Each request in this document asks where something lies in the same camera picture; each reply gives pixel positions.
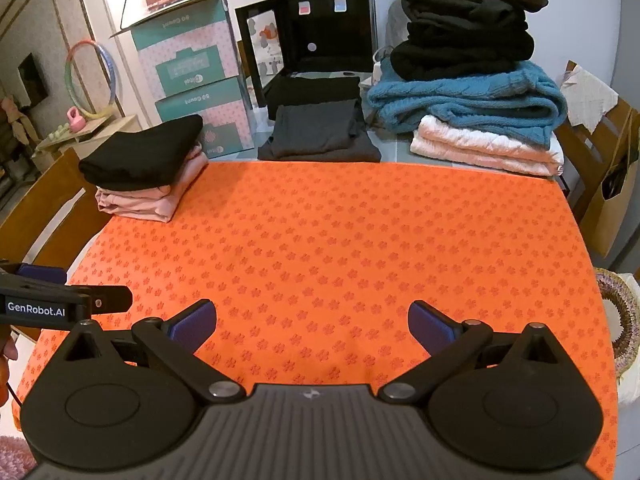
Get crocheted seat cushion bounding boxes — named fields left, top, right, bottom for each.
left=595, top=266, right=640, bottom=376

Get white quilted folded garment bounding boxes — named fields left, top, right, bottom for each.
left=410, top=115, right=565, bottom=177

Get purple fluffy garment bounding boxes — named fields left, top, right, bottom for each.
left=0, top=435, right=31, bottom=480

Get brown paper bag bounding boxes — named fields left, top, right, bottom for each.
left=580, top=110, right=640, bottom=258

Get pastel hula hoop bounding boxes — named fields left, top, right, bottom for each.
left=65, top=40, right=123, bottom=121

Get pink folded garment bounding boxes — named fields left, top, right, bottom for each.
left=95, top=142, right=210, bottom=223

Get black wall television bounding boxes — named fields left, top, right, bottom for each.
left=17, top=52, right=48, bottom=108

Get dark grey pants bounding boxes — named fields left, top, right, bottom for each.
left=257, top=99, right=383, bottom=163

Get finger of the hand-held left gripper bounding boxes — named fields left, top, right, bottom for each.
left=15, top=264, right=68, bottom=285
left=65, top=285, right=134, bottom=314

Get teal knit sweater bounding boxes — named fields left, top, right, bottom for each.
left=366, top=60, right=568, bottom=150

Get black knit sweater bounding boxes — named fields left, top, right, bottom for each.
left=390, top=20, right=536, bottom=82

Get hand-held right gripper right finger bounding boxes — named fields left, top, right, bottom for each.
left=377, top=300, right=561, bottom=403

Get water dispenser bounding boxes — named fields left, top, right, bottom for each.
left=235, top=0, right=378, bottom=108

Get white side table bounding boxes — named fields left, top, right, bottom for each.
left=35, top=114, right=138, bottom=161

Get orange patterned mat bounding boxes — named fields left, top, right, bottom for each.
left=15, top=160, right=618, bottom=480

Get person's left hand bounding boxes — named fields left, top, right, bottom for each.
left=0, top=332, right=18, bottom=407

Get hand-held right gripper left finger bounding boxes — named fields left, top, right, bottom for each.
left=64, top=299, right=250, bottom=404

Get white plastic bag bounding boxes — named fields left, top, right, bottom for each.
left=382, top=0, right=408, bottom=61

